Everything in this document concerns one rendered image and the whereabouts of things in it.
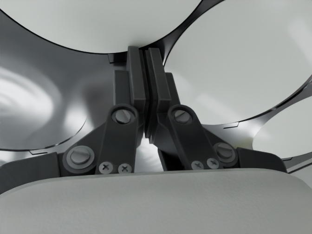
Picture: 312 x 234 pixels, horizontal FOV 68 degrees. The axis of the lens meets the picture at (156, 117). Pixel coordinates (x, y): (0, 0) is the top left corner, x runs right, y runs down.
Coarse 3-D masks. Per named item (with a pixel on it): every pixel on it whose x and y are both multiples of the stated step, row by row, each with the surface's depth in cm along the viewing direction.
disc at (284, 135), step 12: (288, 108) 18; (300, 108) 18; (276, 120) 19; (288, 120) 19; (300, 120) 19; (264, 132) 20; (276, 132) 20; (288, 132) 20; (300, 132) 21; (252, 144) 21; (264, 144) 22; (276, 144) 22; (288, 144) 22; (300, 144) 23; (288, 156) 24
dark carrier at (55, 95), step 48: (0, 48) 11; (48, 48) 11; (144, 48) 12; (0, 96) 13; (48, 96) 14; (96, 96) 14; (0, 144) 17; (48, 144) 17; (144, 144) 19; (240, 144) 21
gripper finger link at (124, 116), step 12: (120, 108) 9; (132, 108) 9; (108, 120) 9; (120, 120) 9; (132, 120) 9; (108, 132) 8; (120, 132) 8; (132, 132) 8; (108, 144) 8; (120, 144) 8; (132, 144) 8; (108, 156) 8; (120, 156) 8; (132, 156) 8; (96, 168) 7; (108, 168) 7; (120, 168) 7; (132, 168) 7
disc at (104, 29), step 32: (0, 0) 9; (32, 0) 10; (64, 0) 10; (96, 0) 10; (128, 0) 10; (160, 0) 10; (192, 0) 10; (64, 32) 11; (96, 32) 11; (128, 32) 11; (160, 32) 11
